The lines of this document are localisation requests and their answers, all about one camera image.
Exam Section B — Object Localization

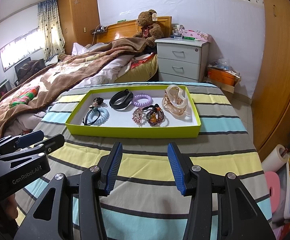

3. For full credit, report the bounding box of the teal bead black hair tie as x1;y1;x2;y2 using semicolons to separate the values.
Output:
82;104;102;126

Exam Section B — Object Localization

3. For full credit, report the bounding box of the light blue spiral hair tie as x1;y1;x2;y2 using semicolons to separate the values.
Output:
86;106;110;126

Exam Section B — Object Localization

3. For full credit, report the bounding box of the pink pompom black hair tie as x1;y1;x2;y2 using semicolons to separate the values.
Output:
92;96;105;107

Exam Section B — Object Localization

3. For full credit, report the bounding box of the black smart band strap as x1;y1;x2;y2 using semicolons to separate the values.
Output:
109;88;134;111

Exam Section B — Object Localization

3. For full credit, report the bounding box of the purple spiral hair tie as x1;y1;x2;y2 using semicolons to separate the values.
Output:
131;93;154;107

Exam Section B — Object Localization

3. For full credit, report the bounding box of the brown beaded bracelet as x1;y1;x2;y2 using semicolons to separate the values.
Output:
142;103;166;127

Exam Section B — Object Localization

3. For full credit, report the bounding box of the beige translucent hair claw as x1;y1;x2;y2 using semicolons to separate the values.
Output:
162;85;188;116

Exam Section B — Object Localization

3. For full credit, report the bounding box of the person's left hand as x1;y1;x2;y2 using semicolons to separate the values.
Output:
1;194;18;220

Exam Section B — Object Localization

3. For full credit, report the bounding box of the brown fleece blanket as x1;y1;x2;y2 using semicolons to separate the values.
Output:
0;37;149;138

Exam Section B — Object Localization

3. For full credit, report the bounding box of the black chair with clothes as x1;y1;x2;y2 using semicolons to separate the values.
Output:
14;57;46;86

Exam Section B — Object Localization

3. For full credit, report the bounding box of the white paper roll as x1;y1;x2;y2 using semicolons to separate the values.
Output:
262;144;288;172

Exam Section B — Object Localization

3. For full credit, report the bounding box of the striped table cloth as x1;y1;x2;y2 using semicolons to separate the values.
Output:
16;83;272;239

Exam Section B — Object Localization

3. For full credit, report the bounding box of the spotted window curtain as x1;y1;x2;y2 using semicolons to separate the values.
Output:
38;0;65;61

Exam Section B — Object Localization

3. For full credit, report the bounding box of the wooden wardrobe right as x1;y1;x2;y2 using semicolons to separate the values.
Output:
252;0;290;160

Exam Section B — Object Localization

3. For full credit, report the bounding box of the green shallow cardboard box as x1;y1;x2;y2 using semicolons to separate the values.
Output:
65;84;201;139

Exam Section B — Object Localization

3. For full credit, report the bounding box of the yellow pillow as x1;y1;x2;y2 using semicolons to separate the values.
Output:
114;53;158;83

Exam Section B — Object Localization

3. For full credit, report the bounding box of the orange storage box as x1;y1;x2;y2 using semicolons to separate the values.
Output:
207;65;241;87

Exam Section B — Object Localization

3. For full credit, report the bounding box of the wooden wardrobe left corner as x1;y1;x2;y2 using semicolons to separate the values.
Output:
57;0;100;55

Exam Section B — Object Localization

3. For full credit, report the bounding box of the wooden headboard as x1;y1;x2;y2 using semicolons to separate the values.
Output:
95;16;173;43

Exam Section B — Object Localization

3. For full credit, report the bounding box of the brown teddy bear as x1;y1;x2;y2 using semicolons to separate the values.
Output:
133;9;164;47

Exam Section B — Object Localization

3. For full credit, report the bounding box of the white two-drawer nightstand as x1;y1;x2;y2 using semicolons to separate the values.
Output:
155;38;209;82

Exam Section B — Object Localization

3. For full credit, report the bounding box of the pink floral tissue box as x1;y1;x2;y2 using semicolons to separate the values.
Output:
181;29;212;43

